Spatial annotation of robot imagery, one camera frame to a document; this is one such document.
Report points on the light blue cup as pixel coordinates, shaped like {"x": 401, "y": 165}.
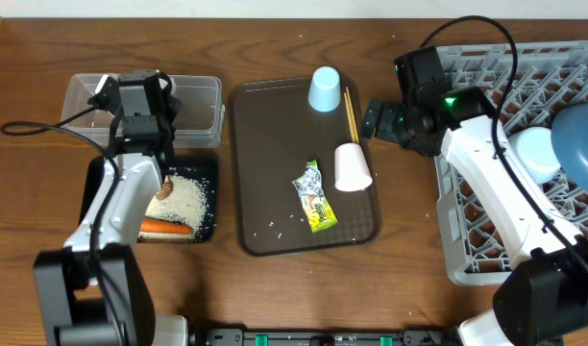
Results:
{"x": 324, "y": 91}

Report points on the white napkin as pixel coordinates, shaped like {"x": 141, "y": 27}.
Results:
{"x": 167, "y": 84}

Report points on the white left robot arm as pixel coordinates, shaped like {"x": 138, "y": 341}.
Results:
{"x": 91, "y": 291}

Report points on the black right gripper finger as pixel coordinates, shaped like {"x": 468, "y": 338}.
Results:
{"x": 371, "y": 119}
{"x": 388, "y": 114}

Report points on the clear plastic bin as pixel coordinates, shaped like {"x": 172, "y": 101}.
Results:
{"x": 198, "y": 124}

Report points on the brown food scrap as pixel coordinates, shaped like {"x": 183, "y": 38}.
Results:
{"x": 165, "y": 189}

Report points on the dark blue bowl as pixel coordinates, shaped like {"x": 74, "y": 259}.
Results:
{"x": 569, "y": 139}

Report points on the foil snack wrapper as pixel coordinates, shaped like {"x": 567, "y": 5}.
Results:
{"x": 310, "y": 183}

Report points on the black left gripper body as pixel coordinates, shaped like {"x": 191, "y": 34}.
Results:
{"x": 171, "y": 107}

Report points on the black plastic tray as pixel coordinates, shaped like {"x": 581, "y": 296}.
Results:
{"x": 207, "y": 202}

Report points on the spilled rice grains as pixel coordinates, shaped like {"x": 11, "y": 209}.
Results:
{"x": 183, "y": 204}

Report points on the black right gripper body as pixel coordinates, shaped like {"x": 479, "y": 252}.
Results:
{"x": 419, "y": 146}

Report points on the orange carrot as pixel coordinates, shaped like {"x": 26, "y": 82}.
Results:
{"x": 155, "y": 226}

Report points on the yellow green wrapper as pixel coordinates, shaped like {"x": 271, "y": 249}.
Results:
{"x": 319, "y": 213}

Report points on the brown serving tray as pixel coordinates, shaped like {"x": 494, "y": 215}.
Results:
{"x": 274, "y": 133}

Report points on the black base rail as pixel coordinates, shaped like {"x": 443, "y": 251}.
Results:
{"x": 237, "y": 337}

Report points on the pink cup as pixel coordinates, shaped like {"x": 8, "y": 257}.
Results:
{"x": 351, "y": 169}

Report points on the light blue small bowl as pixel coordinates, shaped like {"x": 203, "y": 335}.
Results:
{"x": 534, "y": 149}

